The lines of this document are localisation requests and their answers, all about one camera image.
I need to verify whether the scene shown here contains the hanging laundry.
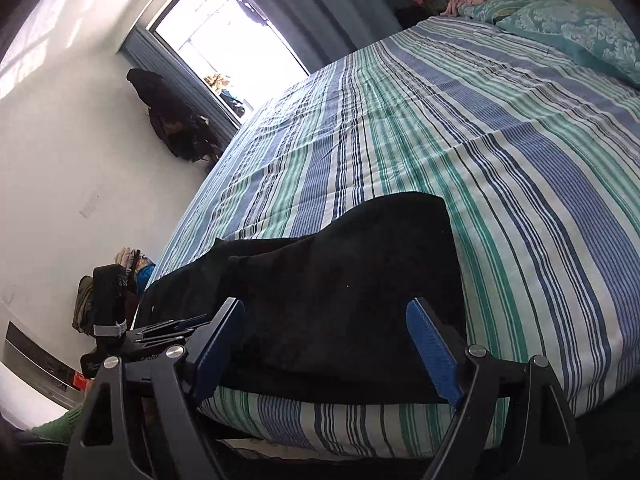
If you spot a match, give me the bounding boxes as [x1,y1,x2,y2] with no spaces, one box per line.
[204,74,247,118]

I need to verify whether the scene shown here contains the grey flat board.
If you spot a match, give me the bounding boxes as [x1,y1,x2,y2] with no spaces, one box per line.
[2,322,91,408]

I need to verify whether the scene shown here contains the brown drawer cabinet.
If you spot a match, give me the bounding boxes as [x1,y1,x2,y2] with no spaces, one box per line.
[125,290,146,331]

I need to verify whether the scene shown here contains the glass balcony door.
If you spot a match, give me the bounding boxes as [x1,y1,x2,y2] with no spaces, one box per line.
[152,0,311,111]

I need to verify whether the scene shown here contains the small teal patterned pillow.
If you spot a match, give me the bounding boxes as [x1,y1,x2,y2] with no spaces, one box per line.
[457,0,538,23]

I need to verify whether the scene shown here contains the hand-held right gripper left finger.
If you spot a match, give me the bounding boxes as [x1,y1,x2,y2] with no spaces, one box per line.
[62,297,248,480]

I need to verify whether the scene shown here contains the person's green sock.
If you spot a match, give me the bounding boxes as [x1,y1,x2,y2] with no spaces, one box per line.
[31,404,86,445]

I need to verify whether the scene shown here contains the wide blue curtain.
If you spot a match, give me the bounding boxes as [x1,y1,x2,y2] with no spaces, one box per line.
[220,0,426,73]

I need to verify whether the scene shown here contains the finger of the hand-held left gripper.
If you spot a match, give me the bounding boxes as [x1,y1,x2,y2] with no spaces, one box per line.
[132,329,198,348]
[142,312,211,333]

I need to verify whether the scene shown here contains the large teal patterned pillow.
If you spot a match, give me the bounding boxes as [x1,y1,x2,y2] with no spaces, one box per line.
[495,0,640,86]

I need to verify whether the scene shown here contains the heap of mixed clothes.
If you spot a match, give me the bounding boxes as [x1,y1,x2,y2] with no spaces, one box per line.
[114,246,157,293]

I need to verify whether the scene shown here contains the olive cloth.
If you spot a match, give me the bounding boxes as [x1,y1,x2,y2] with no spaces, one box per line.
[72,275,98,333]

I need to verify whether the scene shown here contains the black pants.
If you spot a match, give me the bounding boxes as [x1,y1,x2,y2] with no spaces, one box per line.
[135,191,468,406]

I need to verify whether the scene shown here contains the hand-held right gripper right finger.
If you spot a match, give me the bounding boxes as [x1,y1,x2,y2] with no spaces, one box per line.
[405,297,588,480]

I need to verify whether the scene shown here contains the dark coats on rack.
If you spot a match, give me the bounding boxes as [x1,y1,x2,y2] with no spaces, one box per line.
[126,67,223,163]

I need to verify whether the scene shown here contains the striped bed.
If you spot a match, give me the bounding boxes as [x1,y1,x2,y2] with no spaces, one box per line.
[145,12,640,461]

